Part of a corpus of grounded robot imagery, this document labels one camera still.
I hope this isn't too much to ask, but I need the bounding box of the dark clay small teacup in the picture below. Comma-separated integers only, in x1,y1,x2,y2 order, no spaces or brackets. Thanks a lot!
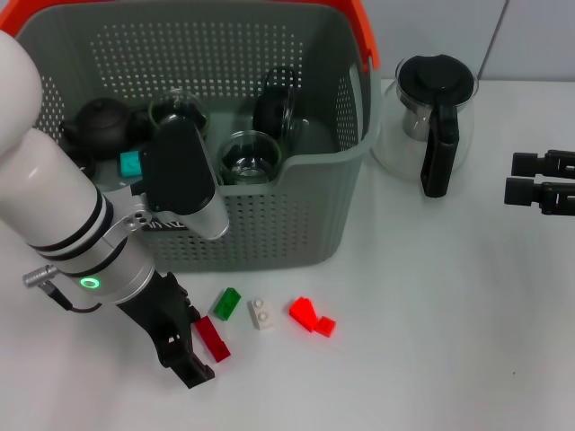
73,154,99,180

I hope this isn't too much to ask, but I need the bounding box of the white two-stud brick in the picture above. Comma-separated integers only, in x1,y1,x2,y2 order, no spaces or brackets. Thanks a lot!
247,298,278,333

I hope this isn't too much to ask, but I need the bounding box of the left arm cable with plug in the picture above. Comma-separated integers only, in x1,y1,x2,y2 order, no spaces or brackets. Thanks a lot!
22,264,103,314

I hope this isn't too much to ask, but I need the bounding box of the dark red long brick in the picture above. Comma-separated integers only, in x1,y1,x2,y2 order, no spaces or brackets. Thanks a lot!
193,314,232,363

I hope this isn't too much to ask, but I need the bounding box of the small red brick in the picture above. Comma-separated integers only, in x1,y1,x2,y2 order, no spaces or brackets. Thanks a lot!
314,315,338,339

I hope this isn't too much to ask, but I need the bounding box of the red sloped brick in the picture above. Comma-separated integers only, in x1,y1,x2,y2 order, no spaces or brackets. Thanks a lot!
288,295,323,333

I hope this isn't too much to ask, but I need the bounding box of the orange bin handle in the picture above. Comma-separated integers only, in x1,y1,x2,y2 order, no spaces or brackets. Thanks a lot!
0,0,382,73

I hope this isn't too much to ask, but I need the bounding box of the glass teacup with black holder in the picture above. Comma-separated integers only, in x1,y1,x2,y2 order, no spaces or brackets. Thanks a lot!
147,88,211,138
252,66,336,152
217,128,285,187

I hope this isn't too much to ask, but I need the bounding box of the grey perforated storage bin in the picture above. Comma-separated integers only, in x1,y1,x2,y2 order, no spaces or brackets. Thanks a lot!
15,2,377,275

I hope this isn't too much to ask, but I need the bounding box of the glass pot with black lid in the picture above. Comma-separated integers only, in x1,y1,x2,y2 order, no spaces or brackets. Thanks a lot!
370,53,480,198

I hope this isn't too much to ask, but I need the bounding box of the left wrist camera housing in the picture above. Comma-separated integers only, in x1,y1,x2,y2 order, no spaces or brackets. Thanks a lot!
138,123,231,241

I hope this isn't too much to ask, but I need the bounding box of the green brick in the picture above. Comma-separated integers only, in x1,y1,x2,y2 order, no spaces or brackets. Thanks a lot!
212,286,243,321

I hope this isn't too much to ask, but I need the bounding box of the teal square plate brick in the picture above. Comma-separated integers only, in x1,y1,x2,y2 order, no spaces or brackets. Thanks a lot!
119,150,145,178

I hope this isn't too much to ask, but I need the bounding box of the dark clay teapot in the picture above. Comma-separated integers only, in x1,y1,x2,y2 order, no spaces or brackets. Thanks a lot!
59,97,150,161

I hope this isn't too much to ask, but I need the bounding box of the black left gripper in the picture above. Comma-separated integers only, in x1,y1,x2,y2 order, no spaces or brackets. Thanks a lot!
116,270,217,391

